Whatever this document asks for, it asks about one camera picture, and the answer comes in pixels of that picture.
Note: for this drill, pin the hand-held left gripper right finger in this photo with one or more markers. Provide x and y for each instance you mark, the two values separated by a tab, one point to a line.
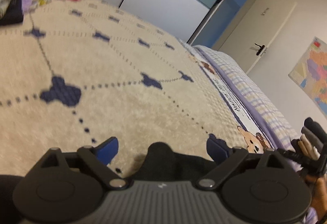
217	150

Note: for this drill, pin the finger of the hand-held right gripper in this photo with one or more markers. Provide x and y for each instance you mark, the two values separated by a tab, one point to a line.
288	155

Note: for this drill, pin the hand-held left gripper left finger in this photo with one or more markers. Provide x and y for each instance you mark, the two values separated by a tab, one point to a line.
109	148

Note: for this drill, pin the black pants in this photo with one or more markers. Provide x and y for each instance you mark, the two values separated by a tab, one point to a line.
163	160

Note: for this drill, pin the stack of folded clothes far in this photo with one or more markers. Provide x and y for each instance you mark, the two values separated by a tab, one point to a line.
309	148

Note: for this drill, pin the person's right hand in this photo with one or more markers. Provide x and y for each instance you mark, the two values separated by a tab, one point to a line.
319	196

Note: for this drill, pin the dark brown folded garment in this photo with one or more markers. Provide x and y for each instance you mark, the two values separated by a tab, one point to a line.
296	144

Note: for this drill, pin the dark grey folded garment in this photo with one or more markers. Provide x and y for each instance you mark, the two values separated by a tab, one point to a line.
310	137

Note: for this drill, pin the purple plaid quilt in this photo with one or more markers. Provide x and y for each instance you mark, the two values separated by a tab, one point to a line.
255	91

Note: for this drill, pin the white room door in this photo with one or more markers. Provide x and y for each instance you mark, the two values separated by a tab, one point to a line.
276	25

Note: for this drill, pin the door hook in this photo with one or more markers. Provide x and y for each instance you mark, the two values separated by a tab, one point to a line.
265	12

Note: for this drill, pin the small yellow item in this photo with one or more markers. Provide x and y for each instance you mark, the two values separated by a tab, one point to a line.
40	2

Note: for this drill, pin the purple cloth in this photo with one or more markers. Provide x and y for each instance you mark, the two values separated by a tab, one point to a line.
28	3

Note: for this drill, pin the wall map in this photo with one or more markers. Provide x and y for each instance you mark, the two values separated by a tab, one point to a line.
314	70

